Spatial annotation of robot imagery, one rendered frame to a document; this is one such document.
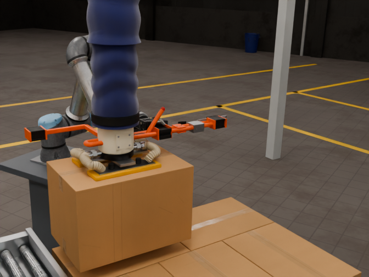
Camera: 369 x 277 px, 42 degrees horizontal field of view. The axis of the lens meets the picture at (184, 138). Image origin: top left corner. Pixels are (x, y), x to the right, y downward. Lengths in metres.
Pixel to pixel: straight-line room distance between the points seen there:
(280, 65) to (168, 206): 3.10
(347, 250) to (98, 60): 2.46
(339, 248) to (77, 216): 2.28
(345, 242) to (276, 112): 1.86
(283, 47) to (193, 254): 3.09
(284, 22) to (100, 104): 3.24
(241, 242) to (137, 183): 0.74
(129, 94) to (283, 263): 1.13
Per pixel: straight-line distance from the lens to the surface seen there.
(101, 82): 2.13
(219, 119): 2.56
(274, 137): 5.33
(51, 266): 2.36
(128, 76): 2.13
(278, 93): 5.21
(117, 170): 2.20
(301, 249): 2.64
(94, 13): 2.10
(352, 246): 3.90
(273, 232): 2.76
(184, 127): 2.44
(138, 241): 2.32
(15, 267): 2.48
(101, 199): 2.13
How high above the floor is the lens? 1.86
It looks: 18 degrees down
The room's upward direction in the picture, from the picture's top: 2 degrees clockwise
